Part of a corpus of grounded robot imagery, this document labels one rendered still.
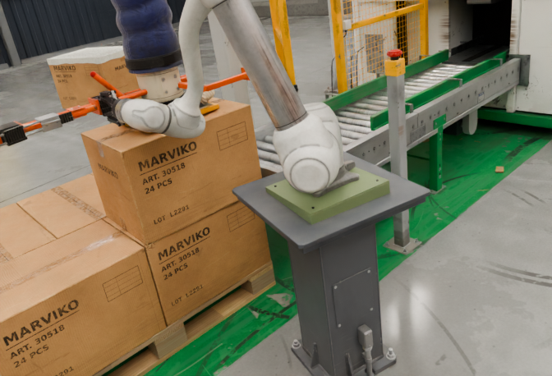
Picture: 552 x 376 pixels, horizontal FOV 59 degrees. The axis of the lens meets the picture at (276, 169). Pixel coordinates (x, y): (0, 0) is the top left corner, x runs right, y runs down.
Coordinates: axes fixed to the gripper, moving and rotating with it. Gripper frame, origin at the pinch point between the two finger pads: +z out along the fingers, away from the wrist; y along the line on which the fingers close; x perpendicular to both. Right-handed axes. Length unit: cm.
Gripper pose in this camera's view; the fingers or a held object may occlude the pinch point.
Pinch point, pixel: (101, 104)
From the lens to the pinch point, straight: 199.7
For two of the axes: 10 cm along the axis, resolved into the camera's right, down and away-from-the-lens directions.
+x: 7.2, -3.7, 5.9
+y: 1.4, 9.1, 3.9
